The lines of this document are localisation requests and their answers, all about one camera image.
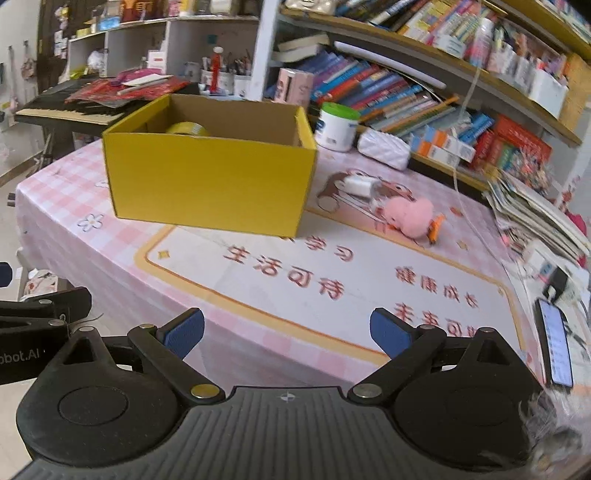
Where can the pink printed box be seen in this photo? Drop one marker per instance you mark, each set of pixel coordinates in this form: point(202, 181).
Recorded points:
point(295, 85)

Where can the white storage bin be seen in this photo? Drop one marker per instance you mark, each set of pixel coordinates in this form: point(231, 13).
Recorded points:
point(549, 94)

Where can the white cubby shelf unit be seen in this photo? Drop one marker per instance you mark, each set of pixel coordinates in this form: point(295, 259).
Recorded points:
point(180, 41)

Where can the pink printed tablecloth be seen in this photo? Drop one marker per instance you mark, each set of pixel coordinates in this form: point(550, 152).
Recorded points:
point(258, 300)

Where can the red figure pen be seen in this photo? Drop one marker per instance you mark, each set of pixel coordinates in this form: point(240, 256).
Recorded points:
point(215, 69)

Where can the white quilted pouch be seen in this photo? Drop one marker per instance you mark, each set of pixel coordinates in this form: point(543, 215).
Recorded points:
point(383, 147)

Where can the stack of papers and booklets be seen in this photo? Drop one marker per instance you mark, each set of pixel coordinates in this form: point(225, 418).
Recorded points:
point(535, 217)

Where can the white pen holder cups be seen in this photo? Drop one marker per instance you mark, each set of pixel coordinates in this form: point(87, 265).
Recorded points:
point(231, 83)

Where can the yellow tape roll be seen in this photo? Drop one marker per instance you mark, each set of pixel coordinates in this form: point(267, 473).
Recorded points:
point(187, 129)

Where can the yellow cardboard box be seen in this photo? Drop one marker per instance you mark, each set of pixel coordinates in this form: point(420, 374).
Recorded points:
point(203, 180)

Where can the pile of red packets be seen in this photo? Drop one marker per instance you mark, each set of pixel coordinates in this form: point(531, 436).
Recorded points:
point(138, 85)

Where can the black keyboard piano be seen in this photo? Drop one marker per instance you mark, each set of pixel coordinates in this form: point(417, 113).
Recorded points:
point(60, 108)

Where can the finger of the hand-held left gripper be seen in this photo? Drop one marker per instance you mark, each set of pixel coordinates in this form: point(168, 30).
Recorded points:
point(55, 307)
point(4, 274)

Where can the white power strip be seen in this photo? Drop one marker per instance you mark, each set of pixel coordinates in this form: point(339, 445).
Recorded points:
point(538, 270)

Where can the red boxed book set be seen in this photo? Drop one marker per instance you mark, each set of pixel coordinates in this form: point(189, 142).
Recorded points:
point(512, 147)

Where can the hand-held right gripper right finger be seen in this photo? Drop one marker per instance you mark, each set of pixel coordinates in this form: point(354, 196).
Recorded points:
point(392, 333)

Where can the row of colourful books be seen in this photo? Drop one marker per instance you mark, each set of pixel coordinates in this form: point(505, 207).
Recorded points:
point(378, 87)

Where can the black smartphone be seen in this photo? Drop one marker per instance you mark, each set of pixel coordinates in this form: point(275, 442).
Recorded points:
point(554, 344)

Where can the black plug adapter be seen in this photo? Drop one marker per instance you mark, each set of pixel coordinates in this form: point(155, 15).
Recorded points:
point(557, 281)

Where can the white jar green lid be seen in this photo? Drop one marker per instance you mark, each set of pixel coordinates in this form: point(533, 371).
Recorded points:
point(337, 129)

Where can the white charger adapter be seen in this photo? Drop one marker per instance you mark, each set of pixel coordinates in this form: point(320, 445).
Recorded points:
point(362, 185)

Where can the grey lying book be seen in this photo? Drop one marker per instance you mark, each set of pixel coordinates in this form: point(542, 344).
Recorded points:
point(300, 48)

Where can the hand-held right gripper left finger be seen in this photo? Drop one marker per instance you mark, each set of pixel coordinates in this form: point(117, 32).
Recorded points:
point(182, 333)

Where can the pink fluffy ball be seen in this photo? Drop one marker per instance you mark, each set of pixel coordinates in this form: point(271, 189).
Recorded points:
point(408, 217)

